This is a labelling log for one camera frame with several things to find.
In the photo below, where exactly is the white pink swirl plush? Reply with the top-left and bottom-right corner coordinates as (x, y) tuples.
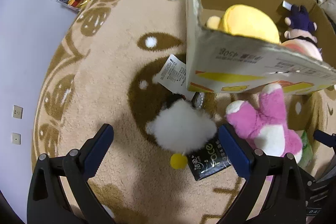
(281, 39), (323, 61)

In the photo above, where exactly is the green tissue packet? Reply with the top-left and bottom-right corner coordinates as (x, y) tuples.
(298, 130), (313, 170)

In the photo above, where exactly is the pink bear plush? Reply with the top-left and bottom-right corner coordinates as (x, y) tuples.
(226, 84), (303, 163)

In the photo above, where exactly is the black tissue packet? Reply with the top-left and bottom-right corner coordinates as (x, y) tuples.
(187, 134), (231, 181)

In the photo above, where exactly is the purple haired doll plush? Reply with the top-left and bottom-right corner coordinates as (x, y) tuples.
(284, 5), (321, 53)

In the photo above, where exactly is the white fluffy plush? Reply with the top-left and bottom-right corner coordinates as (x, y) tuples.
(145, 94), (217, 169)

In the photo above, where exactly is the cardboard box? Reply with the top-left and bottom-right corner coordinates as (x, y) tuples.
(186, 0), (335, 95)

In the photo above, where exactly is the yellow round plush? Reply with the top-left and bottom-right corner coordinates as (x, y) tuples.
(206, 5), (281, 44)

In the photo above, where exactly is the beige patterned rug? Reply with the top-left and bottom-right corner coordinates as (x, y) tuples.
(31, 0), (336, 224)

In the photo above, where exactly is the white printed label card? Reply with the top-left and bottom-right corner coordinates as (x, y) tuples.
(152, 55), (195, 101)

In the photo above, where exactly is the wall socket lower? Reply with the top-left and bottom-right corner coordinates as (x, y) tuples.
(11, 132), (21, 145)

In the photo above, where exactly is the wall socket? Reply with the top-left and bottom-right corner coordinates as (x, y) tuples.
(13, 105), (23, 119)
(11, 132), (21, 145)

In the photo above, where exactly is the wall socket upper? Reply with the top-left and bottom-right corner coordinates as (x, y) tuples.
(13, 105), (23, 119)

